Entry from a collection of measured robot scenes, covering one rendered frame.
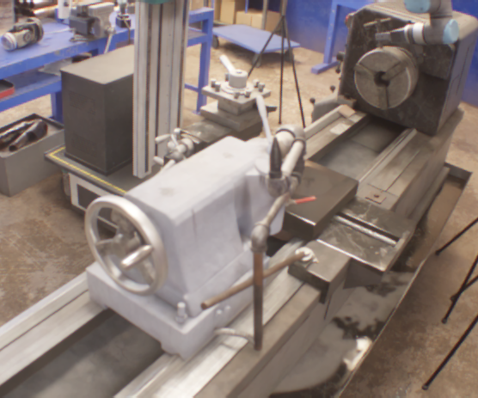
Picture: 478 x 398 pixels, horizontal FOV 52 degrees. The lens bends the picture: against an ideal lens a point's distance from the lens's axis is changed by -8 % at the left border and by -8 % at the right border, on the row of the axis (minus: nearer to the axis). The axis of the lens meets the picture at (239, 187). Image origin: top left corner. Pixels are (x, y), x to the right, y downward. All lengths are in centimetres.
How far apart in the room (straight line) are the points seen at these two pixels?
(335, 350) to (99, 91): 161
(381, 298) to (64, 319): 126
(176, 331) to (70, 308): 32
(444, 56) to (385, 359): 135
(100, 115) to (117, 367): 158
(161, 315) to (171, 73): 179
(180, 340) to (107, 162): 173
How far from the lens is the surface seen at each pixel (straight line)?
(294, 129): 151
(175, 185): 113
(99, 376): 131
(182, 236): 107
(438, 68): 229
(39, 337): 126
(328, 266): 143
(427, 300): 281
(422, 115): 242
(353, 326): 196
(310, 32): 630
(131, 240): 106
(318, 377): 176
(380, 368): 240
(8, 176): 322
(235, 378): 118
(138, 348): 136
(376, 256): 151
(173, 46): 270
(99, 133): 270
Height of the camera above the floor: 177
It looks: 32 degrees down
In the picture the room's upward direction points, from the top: 6 degrees clockwise
